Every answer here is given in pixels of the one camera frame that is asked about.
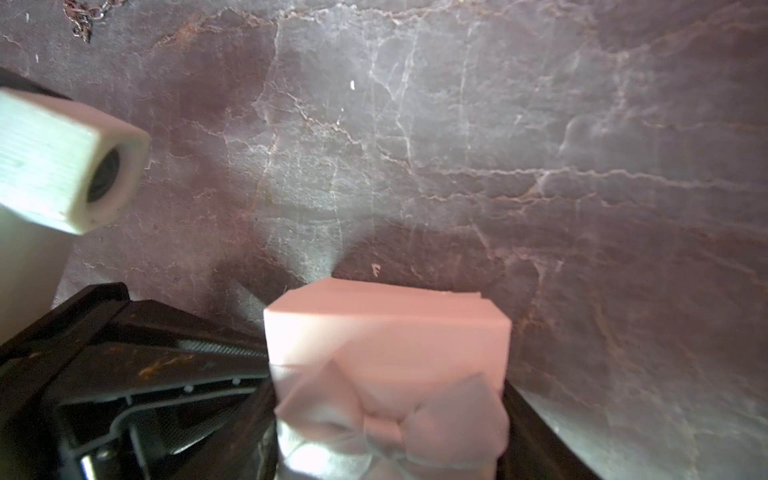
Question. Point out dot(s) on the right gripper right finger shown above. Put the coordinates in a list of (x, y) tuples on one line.
[(534, 450)]

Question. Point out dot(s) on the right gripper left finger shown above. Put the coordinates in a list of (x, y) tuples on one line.
[(245, 447)]

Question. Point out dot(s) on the white jewelry box lid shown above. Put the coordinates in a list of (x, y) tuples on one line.
[(375, 381)]

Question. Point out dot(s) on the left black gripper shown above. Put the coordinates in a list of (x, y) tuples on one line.
[(106, 387)]

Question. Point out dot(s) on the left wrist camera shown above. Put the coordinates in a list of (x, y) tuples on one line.
[(66, 170)]

